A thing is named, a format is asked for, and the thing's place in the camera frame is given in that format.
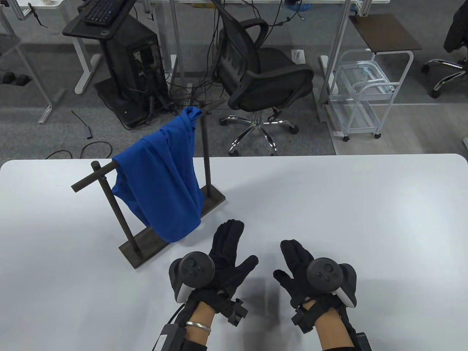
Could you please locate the black mesh office chair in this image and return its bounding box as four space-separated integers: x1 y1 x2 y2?
213 16 315 156

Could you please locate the black chair with chrome base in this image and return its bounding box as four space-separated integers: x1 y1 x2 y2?
421 0 468 99

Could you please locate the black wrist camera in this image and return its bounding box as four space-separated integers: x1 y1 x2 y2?
291 306 316 334
227 298 249 327

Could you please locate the black forearm strap with box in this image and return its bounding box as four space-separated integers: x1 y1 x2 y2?
152 324 209 351
322 331 371 351

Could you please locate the blue t-shirt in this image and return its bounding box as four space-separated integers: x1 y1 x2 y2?
112 106 205 243

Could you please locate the black computer cart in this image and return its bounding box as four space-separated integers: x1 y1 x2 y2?
61 0 171 129

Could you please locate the person's left hand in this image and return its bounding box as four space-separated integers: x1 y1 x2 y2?
186 219 259 314

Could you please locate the black floor cable loop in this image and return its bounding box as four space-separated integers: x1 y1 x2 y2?
46 141 114 160

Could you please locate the tangle of black cables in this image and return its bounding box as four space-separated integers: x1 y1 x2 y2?
157 0 234 119

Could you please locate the person's right forearm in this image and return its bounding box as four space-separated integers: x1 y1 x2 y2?
314 305 354 350

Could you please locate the grey white handheld controller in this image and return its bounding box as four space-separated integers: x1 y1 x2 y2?
168 252 215 304
306 257 358 308

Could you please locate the black computer tower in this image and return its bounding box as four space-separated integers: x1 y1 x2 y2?
99 16 163 97

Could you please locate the white desktop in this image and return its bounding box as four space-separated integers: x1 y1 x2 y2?
0 154 468 351

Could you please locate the brown top side table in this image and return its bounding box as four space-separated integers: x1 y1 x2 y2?
348 14 423 139

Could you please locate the person's right hand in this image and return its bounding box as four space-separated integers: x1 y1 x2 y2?
273 239 344 319

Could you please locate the white wire rolling cart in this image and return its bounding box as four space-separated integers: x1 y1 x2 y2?
327 58 396 142

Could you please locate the grey adapter with cable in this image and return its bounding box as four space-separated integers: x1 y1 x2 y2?
71 110 93 140

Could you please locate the black camera cable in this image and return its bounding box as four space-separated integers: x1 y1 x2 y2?
342 307 358 334
166 303 190 326

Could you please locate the black keyboard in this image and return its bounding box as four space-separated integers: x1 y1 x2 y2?
81 0 127 25

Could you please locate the white standing desk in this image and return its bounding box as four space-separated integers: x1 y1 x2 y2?
15 0 106 95

